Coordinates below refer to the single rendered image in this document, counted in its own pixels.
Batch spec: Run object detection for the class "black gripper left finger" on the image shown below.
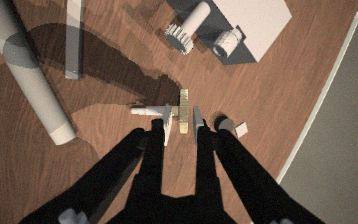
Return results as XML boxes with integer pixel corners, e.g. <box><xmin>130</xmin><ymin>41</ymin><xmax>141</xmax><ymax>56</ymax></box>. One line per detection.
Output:
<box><xmin>18</xmin><ymin>105</ymin><xmax>172</xmax><ymax>224</ymax></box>

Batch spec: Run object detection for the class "dark grey disc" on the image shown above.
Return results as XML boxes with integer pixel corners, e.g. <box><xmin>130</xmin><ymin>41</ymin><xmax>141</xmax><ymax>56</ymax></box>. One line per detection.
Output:
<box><xmin>214</xmin><ymin>116</ymin><xmax>234</xmax><ymax>132</ymax></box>

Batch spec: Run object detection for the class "long grey metal bar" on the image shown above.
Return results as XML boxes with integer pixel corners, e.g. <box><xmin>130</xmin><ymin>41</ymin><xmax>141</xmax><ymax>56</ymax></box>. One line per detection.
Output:
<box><xmin>0</xmin><ymin>0</ymin><xmax>77</xmax><ymax>145</ymax></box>

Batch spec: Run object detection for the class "grey rectangular bar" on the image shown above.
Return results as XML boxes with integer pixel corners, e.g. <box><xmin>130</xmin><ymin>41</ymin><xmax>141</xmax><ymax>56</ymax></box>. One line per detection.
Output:
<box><xmin>65</xmin><ymin>0</ymin><xmax>84</xmax><ymax>80</ymax></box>

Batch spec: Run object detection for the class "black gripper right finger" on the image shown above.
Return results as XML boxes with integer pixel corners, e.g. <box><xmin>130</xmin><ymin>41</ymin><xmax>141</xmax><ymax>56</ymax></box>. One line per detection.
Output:
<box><xmin>193</xmin><ymin>106</ymin><xmax>326</xmax><ymax>224</ymax></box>

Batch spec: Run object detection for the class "white rectangular block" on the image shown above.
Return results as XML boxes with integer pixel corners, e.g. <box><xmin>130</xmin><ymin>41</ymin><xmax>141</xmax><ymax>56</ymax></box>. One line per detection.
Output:
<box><xmin>165</xmin><ymin>0</ymin><xmax>292</xmax><ymax>65</ymax></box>

